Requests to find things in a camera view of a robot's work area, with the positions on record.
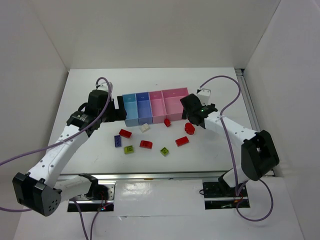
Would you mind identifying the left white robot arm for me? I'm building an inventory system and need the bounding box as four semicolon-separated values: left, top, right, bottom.
12;89;127;217

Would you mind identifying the wide pink bin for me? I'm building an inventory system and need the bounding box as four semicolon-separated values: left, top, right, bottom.
162;87;189;122

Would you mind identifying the narrow pink bin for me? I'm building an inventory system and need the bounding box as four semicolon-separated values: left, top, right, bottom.
149;91;167;124

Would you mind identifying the aluminium side rail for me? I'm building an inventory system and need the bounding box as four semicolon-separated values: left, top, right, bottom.
235;69;280;181

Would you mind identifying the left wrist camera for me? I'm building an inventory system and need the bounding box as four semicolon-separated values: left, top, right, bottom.
96;82;113;93

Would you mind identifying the dark blue bin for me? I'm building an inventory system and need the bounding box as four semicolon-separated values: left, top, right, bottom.
136;92;153;125

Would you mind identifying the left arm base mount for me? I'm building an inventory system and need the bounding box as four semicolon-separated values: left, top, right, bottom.
67;173;115;212

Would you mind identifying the light blue bin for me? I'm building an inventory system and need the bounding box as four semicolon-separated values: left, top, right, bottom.
122;93;139;127

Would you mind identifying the purple flat lego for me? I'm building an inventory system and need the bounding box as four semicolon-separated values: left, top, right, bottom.
114;135;122;148

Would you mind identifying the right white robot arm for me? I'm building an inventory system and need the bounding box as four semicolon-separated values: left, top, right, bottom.
180;93;280;190

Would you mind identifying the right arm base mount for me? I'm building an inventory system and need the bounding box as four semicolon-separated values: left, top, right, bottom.
199;180;250;210

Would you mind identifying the aluminium front rail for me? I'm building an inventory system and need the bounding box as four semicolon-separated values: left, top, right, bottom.
58;170;230;181

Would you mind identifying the round red lego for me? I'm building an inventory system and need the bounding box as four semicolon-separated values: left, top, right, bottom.
184;122;195;135

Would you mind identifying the white square lego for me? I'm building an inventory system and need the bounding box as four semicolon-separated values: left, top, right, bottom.
139;123;150;133

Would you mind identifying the green lego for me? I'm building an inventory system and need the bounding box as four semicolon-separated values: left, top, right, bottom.
160;147;169;157
123;145;135;155

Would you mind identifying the small red lego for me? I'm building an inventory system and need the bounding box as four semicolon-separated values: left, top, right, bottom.
164;118;171;128

